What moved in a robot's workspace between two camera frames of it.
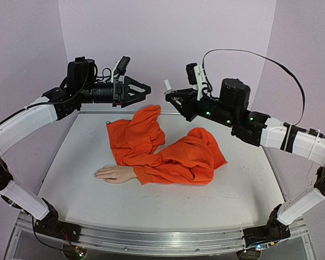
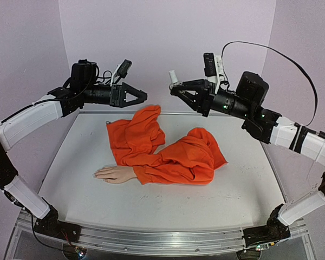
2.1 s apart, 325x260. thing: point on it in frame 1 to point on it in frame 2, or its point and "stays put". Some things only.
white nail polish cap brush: [167, 84] to [173, 76]
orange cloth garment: [193, 161] stays put
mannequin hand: [115, 174] stays put
